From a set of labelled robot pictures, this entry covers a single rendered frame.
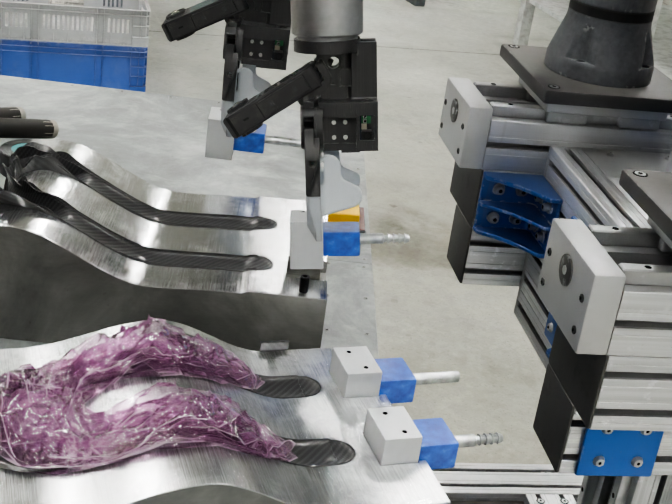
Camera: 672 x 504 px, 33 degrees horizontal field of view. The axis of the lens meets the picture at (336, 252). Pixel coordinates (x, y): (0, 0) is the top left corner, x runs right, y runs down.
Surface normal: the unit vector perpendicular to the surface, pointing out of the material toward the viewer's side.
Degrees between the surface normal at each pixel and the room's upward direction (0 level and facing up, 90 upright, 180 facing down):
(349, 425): 0
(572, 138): 90
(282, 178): 0
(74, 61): 91
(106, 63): 91
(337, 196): 72
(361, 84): 82
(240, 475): 22
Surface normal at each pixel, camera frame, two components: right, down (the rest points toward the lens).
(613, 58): 0.05, 0.14
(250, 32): 0.00, 0.43
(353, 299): 0.12, -0.90
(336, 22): 0.27, 0.29
